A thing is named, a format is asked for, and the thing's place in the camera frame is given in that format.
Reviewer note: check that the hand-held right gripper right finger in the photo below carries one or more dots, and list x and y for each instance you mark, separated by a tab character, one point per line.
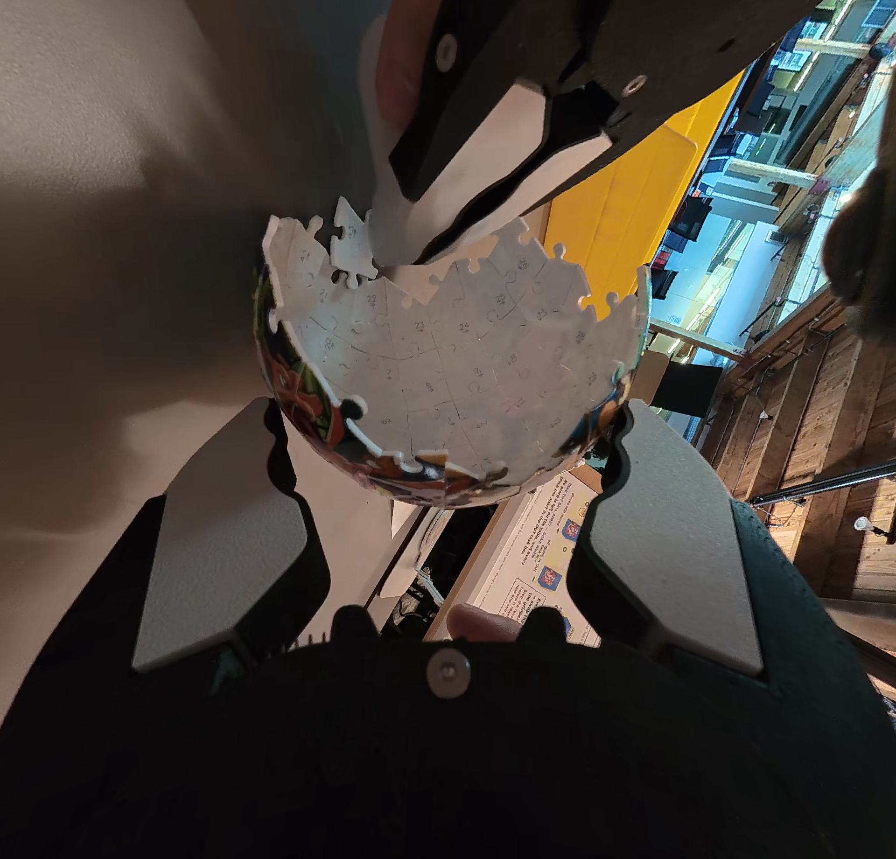
672	544

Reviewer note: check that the person's right hand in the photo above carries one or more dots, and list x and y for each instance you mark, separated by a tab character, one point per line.
483	624

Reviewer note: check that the colourful puzzle ball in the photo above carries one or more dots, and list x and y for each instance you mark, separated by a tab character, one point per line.
455	383

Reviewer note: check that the black metal pole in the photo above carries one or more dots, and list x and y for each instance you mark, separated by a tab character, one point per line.
826	482

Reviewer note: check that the yellow plastic bin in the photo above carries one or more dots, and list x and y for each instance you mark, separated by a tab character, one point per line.
630	208

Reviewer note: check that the person's left hand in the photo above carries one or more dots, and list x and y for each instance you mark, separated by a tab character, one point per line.
402	68

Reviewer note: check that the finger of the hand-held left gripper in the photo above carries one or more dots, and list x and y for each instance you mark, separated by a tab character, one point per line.
546	180
497	138

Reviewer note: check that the printed instruction card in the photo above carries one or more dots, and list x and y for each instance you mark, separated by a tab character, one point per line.
532	558

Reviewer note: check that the white puzzle piece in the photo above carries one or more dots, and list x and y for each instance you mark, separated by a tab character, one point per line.
353	243

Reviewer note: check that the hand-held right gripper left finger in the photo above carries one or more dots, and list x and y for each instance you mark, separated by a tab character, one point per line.
224	544

